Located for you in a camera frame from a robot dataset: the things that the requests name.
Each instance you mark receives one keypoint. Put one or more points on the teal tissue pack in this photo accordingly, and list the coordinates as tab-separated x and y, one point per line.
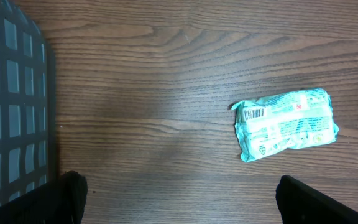
293	120

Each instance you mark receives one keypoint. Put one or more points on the grey plastic basket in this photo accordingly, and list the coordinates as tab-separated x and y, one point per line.
27	103

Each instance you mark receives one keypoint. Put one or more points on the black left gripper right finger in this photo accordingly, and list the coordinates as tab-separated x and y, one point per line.
299	203

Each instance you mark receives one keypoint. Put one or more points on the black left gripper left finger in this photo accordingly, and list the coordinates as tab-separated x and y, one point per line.
60	201

